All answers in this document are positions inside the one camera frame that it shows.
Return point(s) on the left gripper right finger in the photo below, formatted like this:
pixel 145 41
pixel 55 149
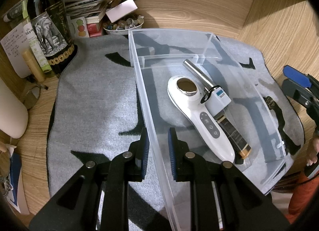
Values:
pixel 222 197

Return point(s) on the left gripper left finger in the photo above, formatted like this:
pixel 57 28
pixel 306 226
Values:
pixel 97 194

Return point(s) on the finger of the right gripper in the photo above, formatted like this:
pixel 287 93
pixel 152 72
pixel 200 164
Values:
pixel 296 76
pixel 297 93

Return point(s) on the black gold rectangular lighter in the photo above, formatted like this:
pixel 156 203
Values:
pixel 239 144

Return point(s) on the white usb charger plug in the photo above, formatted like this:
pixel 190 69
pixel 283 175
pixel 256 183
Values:
pixel 217 101

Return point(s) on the silver metal tube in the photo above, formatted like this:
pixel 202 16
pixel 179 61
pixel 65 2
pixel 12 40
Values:
pixel 208 83

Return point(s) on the clear plastic storage bin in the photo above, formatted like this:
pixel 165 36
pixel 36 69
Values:
pixel 158 55

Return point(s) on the white handheld massager device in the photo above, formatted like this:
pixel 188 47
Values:
pixel 186 96

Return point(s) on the orange sleeve forearm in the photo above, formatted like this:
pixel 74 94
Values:
pixel 301 196

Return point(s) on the person right hand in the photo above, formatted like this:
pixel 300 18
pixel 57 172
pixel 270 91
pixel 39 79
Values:
pixel 312 150

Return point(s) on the white cylindrical speaker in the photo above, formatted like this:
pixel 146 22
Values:
pixel 13 114

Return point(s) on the grey mat with black letters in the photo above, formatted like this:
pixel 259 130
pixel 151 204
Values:
pixel 98 114

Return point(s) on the beige lip balm tube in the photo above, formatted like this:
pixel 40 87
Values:
pixel 33 65

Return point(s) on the white handwritten note card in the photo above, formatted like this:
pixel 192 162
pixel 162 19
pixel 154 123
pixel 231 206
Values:
pixel 14 43

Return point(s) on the fruit picture card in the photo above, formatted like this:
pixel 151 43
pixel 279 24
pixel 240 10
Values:
pixel 79 28

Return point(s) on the bowl of stones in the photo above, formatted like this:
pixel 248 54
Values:
pixel 122 26

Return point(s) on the white small box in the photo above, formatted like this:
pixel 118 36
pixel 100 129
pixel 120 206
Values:
pixel 121 10

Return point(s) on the stack of books and papers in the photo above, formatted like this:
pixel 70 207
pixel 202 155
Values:
pixel 92 10

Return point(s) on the dark wine bottle elephant label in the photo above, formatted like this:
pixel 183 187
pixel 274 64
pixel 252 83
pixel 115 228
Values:
pixel 49 21

